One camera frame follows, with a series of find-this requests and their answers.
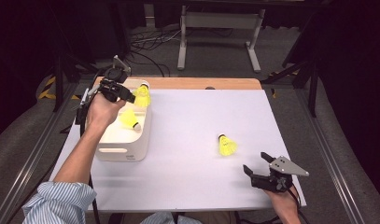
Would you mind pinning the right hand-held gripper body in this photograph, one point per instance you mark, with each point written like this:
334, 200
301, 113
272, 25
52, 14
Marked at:
271, 182

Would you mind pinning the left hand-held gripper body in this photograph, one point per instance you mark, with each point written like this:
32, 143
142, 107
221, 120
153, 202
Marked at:
113, 85

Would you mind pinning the yellow shuttlecock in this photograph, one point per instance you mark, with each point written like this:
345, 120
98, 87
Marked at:
227, 146
128, 118
142, 98

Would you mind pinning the white plastic storage box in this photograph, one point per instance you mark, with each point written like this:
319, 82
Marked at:
122, 137

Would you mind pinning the person's right hand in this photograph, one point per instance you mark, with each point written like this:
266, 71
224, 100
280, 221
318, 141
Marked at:
284, 200

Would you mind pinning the person's left hand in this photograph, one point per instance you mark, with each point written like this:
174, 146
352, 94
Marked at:
102, 113

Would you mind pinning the black tripod stand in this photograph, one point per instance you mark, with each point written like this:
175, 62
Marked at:
58, 84
312, 90

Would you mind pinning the white table cover sheet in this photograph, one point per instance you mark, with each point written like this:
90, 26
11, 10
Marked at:
184, 124

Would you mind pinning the yellow black hazard tape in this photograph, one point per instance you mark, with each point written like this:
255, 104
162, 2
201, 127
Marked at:
47, 88

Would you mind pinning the dark round table grommet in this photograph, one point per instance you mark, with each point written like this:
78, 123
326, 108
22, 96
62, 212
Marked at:
210, 88

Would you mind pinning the white metal stand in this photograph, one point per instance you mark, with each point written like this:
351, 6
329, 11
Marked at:
222, 20

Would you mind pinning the blue striped shirt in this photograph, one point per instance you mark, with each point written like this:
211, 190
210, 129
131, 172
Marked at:
57, 202

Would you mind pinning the aluminium floor rail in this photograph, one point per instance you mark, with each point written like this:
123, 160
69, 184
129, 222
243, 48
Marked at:
330, 155
32, 161

